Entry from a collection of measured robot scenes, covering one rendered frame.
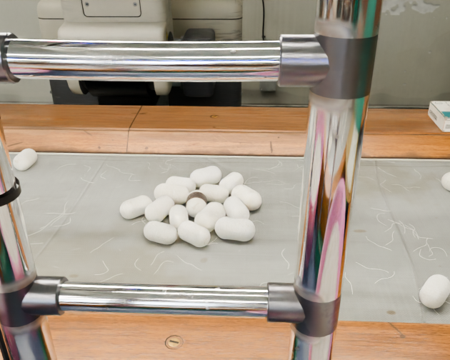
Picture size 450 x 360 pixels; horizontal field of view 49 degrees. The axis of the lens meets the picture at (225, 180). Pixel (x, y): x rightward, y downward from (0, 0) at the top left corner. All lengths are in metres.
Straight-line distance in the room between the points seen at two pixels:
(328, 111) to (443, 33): 2.52
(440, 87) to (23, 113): 2.31
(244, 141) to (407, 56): 2.09
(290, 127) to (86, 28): 0.58
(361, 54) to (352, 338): 0.21
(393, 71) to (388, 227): 2.19
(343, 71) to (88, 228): 0.36
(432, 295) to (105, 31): 0.85
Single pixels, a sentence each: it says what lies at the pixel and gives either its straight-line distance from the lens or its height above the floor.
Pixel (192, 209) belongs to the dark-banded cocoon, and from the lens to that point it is 0.49.
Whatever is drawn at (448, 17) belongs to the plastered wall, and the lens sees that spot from 2.69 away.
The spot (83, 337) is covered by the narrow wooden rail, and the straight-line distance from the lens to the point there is 0.35.
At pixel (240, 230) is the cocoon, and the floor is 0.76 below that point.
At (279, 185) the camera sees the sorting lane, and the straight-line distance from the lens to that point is 0.56.
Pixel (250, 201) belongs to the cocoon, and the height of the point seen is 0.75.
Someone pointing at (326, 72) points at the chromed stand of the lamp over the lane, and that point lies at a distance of 0.19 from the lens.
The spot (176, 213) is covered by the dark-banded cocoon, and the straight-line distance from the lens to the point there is 0.47.
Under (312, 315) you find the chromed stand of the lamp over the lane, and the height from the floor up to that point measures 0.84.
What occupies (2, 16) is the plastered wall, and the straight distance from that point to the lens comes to 2.77.
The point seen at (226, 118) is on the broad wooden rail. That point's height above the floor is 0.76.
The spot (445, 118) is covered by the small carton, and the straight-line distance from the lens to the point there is 0.68.
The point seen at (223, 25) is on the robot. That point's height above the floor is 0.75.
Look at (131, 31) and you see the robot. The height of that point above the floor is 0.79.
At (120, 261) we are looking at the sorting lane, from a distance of 0.45.
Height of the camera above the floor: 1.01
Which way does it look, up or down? 29 degrees down
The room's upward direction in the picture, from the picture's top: straight up
